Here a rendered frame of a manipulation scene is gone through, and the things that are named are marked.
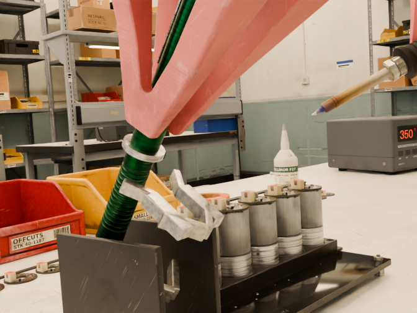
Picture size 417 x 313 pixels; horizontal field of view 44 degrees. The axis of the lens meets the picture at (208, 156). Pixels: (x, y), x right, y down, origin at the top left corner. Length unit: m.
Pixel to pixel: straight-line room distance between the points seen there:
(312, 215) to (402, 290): 0.08
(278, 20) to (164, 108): 0.05
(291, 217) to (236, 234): 0.06
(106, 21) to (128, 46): 2.88
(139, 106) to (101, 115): 2.72
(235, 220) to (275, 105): 5.95
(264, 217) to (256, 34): 0.18
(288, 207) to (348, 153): 0.61
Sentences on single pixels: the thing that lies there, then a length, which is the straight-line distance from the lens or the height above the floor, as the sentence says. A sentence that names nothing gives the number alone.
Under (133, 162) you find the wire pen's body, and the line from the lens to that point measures 0.19.
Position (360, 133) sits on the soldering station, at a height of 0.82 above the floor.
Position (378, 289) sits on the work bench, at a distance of 0.36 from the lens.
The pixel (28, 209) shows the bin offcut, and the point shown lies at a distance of 0.62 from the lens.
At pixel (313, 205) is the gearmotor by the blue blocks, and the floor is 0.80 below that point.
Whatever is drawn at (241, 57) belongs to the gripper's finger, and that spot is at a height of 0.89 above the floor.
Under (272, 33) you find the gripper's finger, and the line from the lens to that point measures 0.17.
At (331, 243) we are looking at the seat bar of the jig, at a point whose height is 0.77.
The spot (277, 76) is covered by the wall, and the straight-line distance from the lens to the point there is 6.24.
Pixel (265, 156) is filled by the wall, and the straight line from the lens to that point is 6.40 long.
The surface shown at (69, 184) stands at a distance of 0.58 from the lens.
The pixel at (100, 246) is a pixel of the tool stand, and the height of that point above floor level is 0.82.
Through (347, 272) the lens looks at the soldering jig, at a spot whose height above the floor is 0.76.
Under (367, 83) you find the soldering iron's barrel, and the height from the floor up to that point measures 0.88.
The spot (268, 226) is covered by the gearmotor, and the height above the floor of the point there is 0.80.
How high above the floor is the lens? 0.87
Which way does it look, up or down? 5 degrees down
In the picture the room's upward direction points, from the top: 3 degrees counter-clockwise
